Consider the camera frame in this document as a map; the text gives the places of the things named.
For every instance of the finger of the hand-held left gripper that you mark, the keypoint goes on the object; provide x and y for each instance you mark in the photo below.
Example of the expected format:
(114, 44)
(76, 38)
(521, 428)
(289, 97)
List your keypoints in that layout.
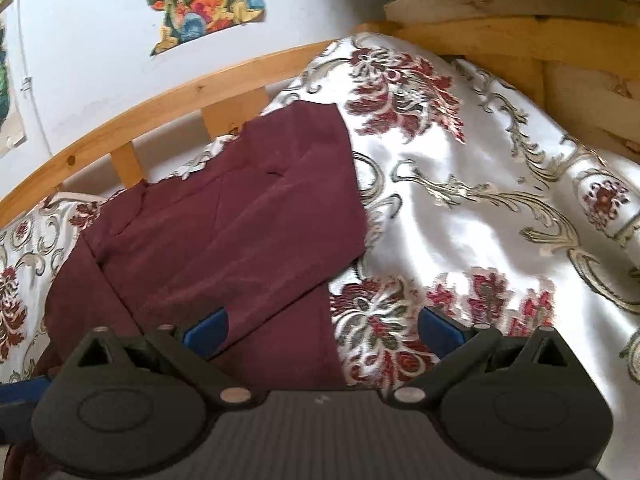
(25, 390)

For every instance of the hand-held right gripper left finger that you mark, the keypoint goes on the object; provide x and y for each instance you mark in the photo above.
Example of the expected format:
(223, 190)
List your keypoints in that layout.
(207, 329)

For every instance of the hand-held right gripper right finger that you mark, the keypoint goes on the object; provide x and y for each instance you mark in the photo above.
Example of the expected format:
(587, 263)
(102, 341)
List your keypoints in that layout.
(440, 331)

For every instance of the maroon garment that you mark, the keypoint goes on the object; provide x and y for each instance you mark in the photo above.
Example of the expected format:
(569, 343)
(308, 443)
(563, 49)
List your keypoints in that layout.
(225, 220)

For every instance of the white floral bedspread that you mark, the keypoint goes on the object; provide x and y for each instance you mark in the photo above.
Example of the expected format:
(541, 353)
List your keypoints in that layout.
(450, 210)

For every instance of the blond figure wall poster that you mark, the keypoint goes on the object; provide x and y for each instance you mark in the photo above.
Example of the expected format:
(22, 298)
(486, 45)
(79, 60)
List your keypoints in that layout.
(9, 110)

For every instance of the white wall pipe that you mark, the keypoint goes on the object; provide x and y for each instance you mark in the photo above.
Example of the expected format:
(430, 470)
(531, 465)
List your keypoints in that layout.
(31, 100)

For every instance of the wooden bed frame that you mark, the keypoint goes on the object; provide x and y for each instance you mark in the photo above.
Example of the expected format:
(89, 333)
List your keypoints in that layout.
(500, 35)

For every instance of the landscape wall poster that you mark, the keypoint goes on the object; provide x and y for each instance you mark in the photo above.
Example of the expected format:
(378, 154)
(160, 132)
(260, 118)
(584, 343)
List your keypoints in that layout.
(200, 0)

